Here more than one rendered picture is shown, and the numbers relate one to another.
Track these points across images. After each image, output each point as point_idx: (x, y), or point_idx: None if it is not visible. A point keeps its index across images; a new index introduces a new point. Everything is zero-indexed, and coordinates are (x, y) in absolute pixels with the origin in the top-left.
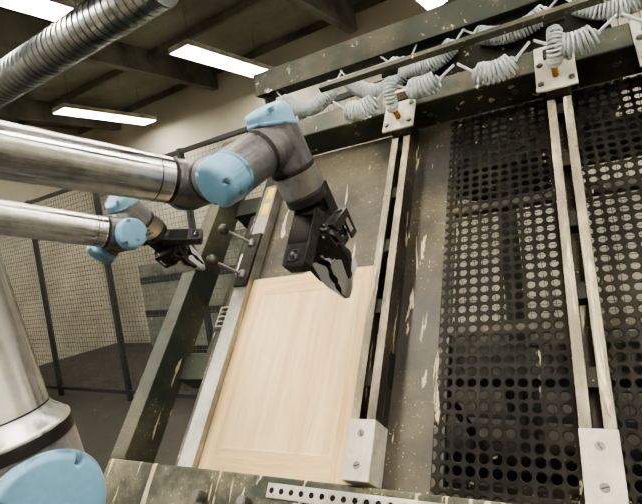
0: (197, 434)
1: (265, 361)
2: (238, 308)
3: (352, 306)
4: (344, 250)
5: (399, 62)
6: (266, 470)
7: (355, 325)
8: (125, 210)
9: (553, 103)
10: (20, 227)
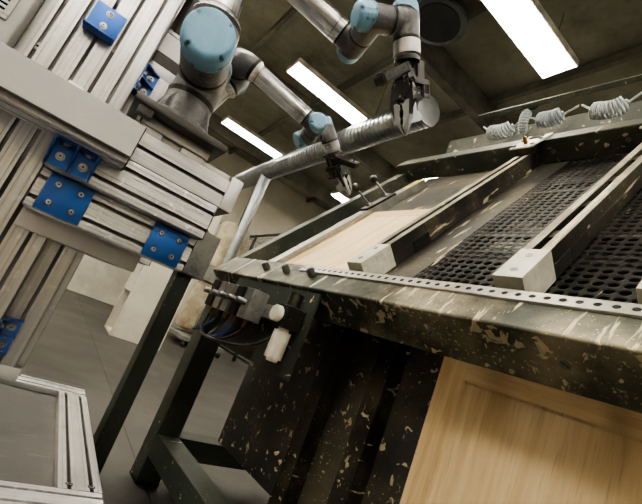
0: (287, 253)
1: (350, 237)
2: (354, 217)
3: None
4: (413, 90)
5: (538, 100)
6: None
7: None
8: None
9: None
10: (270, 86)
